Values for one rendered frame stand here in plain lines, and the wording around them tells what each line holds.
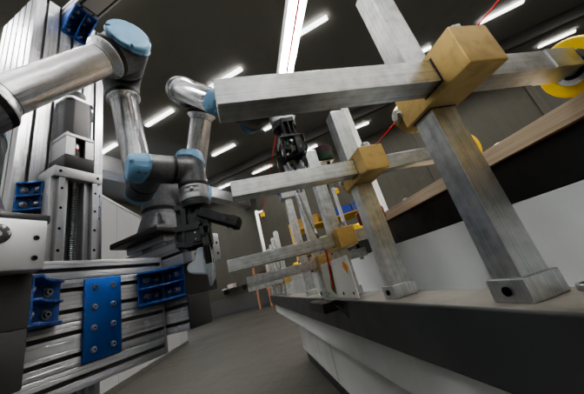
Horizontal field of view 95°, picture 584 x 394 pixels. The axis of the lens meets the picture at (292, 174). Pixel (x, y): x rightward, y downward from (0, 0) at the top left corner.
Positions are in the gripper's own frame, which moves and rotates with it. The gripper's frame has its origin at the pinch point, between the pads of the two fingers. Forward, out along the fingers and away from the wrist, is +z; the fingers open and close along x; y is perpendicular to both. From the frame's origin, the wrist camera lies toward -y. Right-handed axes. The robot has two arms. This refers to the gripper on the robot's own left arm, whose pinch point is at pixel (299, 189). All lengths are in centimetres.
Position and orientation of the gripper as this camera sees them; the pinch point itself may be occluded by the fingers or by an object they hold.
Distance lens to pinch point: 76.3
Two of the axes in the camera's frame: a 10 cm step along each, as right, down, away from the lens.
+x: 9.6, -1.7, 2.3
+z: 2.5, 9.0, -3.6
